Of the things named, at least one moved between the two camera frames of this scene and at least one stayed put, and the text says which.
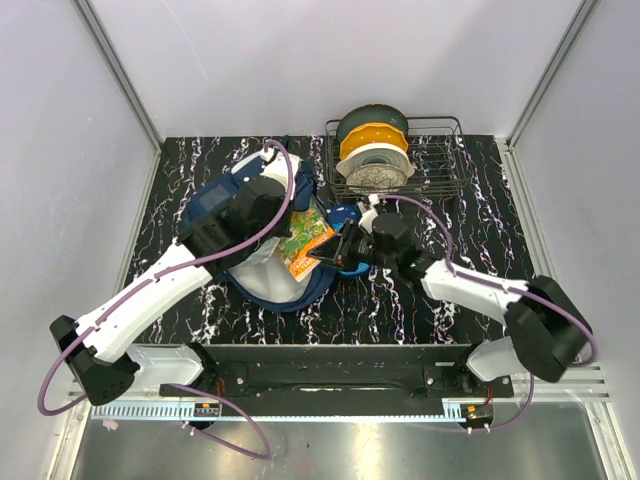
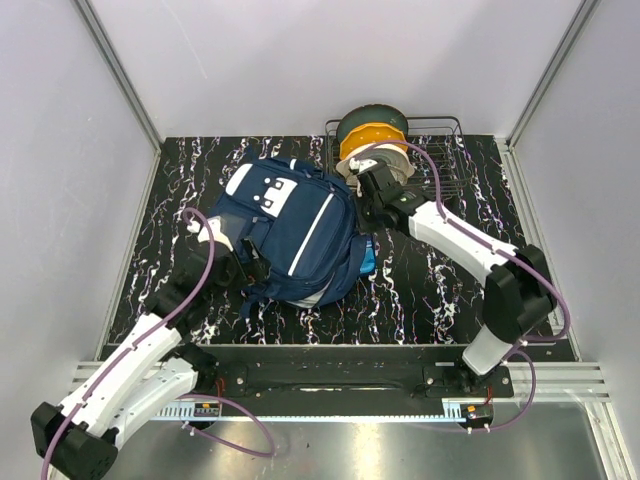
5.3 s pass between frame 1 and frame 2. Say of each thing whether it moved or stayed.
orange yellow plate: stayed
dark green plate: stayed
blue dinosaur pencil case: moved
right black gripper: moved
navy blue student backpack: moved
